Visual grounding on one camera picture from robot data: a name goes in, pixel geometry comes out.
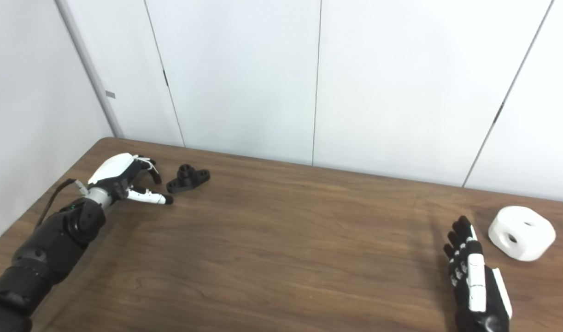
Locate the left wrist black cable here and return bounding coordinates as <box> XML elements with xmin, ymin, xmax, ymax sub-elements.
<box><xmin>35</xmin><ymin>178</ymin><xmax>89</xmax><ymax>229</ymax></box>

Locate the grey wall corner trim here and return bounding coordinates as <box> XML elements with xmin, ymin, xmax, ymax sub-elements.
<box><xmin>56</xmin><ymin>0</ymin><xmax>124</xmax><ymax>138</ymax></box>

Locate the black flanged holder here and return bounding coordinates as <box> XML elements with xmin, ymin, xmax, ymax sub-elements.
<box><xmin>166</xmin><ymin>164</ymin><xmax>211</xmax><ymax>194</ymax></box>

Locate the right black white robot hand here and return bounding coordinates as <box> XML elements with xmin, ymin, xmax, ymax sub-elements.
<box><xmin>443</xmin><ymin>215</ymin><xmax>513</xmax><ymax>332</ymax></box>

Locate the round white plastic piece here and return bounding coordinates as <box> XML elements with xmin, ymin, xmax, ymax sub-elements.
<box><xmin>488</xmin><ymin>206</ymin><xmax>557</xmax><ymax>262</ymax></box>

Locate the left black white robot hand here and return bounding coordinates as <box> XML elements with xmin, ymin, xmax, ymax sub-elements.
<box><xmin>87</xmin><ymin>153</ymin><xmax>174</xmax><ymax>206</ymax></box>

